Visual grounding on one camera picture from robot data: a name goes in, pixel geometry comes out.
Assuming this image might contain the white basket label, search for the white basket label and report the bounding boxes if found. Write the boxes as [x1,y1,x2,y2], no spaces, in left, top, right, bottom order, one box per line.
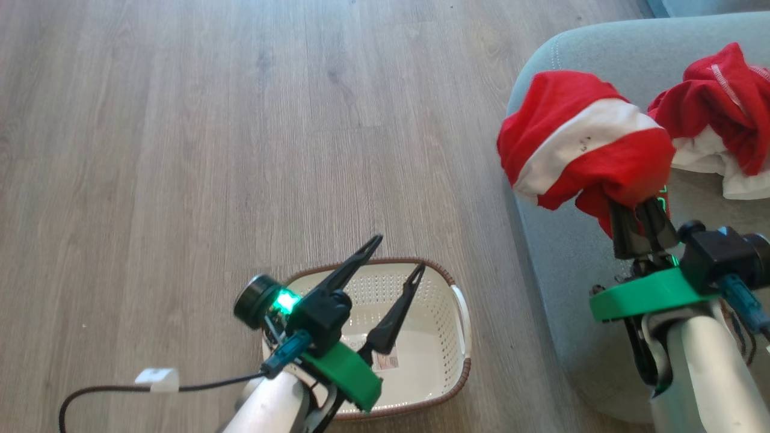
[354,333,400,372]

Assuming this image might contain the red white garment with stitching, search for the red white garment with stitching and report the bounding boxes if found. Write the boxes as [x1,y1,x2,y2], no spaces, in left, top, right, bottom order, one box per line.
[647,42,770,201]

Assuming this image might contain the white cable tag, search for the white cable tag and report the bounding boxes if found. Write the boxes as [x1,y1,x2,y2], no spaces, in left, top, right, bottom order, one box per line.
[134,367,180,393]

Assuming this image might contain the red garment with white stripe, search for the red garment with white stripe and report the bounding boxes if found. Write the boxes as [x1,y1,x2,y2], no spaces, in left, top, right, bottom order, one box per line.
[497,70,676,239]

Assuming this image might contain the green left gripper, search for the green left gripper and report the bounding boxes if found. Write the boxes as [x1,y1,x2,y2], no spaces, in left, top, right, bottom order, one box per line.
[300,235,427,414]

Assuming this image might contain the blue cable connector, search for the blue cable connector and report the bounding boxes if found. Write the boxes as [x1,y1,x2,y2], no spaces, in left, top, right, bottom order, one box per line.
[260,330,314,379]
[717,274,770,337]

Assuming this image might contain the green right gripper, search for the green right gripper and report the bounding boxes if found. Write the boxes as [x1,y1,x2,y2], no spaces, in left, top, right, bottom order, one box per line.
[588,197,721,324]

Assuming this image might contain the grey sofa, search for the grey sofa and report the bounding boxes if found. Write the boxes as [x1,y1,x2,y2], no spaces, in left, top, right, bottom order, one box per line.
[505,11,770,425]

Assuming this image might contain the white laundry basket brown rim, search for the white laundry basket brown rim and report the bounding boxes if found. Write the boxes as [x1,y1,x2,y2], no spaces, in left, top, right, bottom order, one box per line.
[261,257,473,420]

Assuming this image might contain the thin black cable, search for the thin black cable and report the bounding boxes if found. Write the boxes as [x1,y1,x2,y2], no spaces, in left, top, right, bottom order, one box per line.
[721,299,760,367]

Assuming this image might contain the black braided cable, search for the black braided cable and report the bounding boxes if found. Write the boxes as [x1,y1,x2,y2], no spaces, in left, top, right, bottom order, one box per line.
[58,372,269,433]

